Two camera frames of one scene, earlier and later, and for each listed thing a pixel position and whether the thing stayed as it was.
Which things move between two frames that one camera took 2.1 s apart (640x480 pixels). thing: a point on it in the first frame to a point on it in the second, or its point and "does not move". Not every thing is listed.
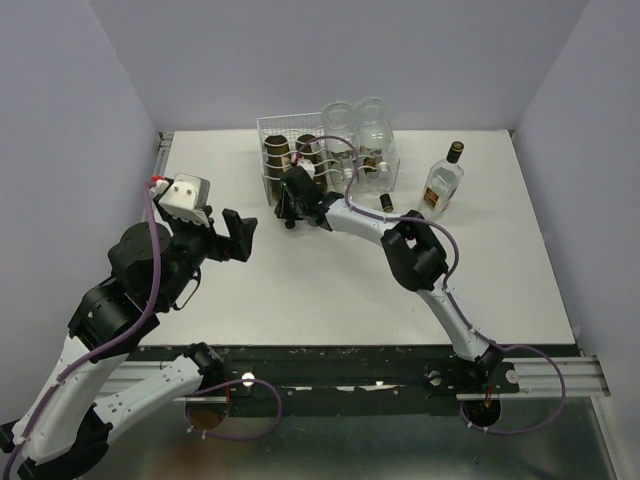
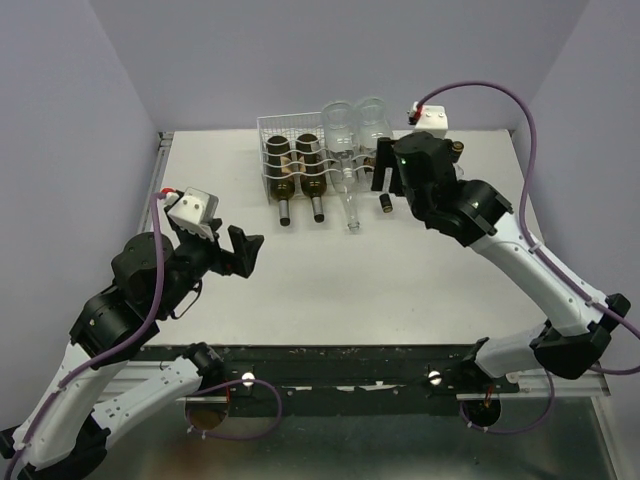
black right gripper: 281,211 to 385,156
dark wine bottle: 319,164 does not move
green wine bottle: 276,159 does not move
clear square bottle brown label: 369,161 does not move
